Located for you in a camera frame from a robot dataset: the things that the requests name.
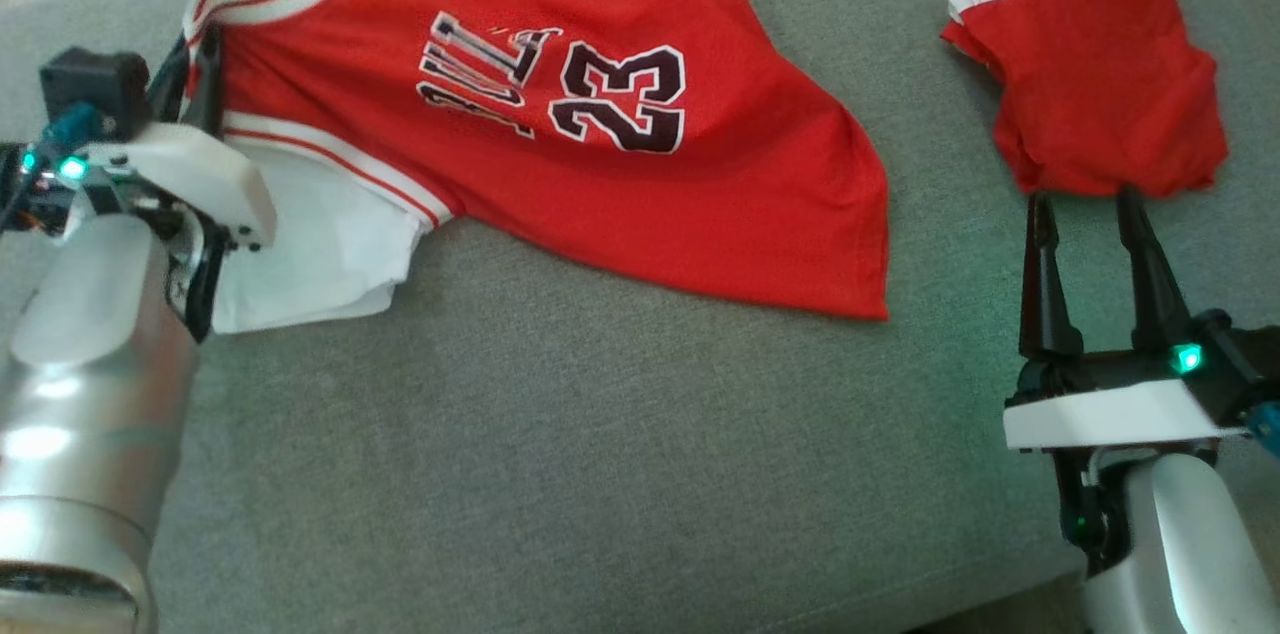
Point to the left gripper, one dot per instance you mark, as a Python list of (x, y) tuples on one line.
[(200, 169)]

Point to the red basketball shorts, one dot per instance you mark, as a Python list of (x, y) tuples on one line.
[(1100, 84)]

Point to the red basketball jersey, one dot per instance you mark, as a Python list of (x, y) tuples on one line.
[(620, 184)]

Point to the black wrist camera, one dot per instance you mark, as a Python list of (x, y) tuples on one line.
[(90, 84), (1250, 364)]

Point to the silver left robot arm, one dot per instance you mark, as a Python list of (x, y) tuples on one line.
[(90, 394)]

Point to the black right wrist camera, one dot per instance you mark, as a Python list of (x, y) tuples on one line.
[(1250, 364)]

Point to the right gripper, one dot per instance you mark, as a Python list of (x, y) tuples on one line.
[(1100, 414)]

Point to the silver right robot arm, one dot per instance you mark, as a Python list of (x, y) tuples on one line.
[(1170, 544)]

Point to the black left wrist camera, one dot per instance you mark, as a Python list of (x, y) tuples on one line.
[(90, 84)]

